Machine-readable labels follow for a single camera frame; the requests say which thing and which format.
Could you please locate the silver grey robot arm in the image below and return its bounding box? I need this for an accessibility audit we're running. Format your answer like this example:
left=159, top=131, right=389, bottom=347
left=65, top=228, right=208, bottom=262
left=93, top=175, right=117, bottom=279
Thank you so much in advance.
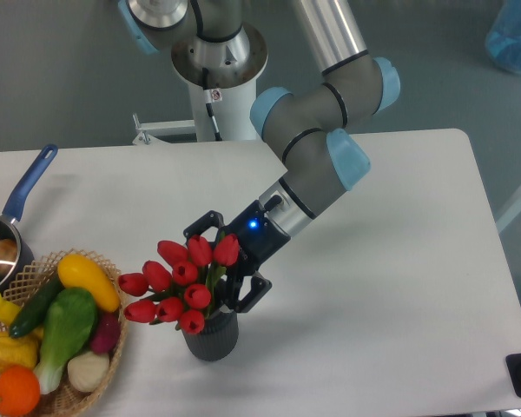
left=118, top=1, right=400, bottom=313

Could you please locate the small yellow banana pepper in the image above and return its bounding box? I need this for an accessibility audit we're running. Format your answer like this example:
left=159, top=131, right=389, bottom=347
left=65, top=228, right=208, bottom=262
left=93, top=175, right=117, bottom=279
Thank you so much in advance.
left=0, top=293, right=44, bottom=341

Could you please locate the yellow squash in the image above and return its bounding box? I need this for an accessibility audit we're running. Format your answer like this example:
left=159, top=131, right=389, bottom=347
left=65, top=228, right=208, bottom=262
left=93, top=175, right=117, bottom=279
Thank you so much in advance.
left=57, top=254, right=121, bottom=313

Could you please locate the green bok choy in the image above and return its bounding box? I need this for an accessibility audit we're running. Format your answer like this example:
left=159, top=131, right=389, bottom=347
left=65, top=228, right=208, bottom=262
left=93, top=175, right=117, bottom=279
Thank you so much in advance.
left=34, top=288, right=97, bottom=395

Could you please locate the red tulip bouquet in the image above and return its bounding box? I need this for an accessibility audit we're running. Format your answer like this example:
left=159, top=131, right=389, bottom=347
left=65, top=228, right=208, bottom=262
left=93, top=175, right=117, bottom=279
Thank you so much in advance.
left=118, top=233, right=240, bottom=335

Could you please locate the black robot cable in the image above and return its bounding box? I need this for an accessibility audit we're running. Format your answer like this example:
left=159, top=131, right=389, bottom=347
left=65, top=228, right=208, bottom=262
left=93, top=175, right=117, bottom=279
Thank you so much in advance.
left=201, top=67, right=224, bottom=142

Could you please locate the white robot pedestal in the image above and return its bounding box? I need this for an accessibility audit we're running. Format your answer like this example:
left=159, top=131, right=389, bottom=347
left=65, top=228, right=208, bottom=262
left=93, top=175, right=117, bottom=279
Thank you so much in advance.
left=133, top=70, right=262, bottom=145

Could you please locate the dark green cucumber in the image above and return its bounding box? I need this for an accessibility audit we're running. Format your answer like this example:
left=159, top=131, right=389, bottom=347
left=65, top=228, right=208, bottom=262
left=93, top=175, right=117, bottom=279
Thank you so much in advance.
left=9, top=274, right=64, bottom=339

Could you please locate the purple red radish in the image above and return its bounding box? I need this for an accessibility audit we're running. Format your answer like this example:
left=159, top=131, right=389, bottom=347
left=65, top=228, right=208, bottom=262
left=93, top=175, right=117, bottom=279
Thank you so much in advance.
left=89, top=314, right=121, bottom=354

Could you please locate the blue handled saucepan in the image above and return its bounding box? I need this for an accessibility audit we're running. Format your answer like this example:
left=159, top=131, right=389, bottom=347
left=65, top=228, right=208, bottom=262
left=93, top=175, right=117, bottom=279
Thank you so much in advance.
left=0, top=144, right=58, bottom=292

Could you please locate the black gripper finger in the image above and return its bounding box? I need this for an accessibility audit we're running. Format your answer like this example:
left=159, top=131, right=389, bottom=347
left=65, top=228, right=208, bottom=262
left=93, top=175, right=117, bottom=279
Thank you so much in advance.
left=183, top=210, right=225, bottom=243
left=220, top=271, right=272, bottom=314

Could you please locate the white garlic bulb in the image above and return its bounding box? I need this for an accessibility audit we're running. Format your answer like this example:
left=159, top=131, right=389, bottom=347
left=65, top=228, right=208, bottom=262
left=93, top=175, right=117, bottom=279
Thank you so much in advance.
left=67, top=351, right=110, bottom=393

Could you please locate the orange fruit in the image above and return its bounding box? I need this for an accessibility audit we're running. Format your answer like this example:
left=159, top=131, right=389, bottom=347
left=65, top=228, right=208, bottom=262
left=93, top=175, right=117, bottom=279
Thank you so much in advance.
left=0, top=366, right=41, bottom=416

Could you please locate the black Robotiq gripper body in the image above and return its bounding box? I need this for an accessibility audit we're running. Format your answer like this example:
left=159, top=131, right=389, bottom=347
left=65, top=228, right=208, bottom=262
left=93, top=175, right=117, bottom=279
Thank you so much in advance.
left=216, top=200, right=290, bottom=277

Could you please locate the dark grey ribbed vase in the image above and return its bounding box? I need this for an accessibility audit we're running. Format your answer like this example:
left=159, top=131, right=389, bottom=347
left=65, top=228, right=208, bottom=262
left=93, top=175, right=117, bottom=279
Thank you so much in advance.
left=178, top=284, right=239, bottom=361

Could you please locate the yellow gourd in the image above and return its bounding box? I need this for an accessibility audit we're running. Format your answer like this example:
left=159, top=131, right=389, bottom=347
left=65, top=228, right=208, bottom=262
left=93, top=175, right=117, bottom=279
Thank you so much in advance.
left=0, top=331, right=39, bottom=373

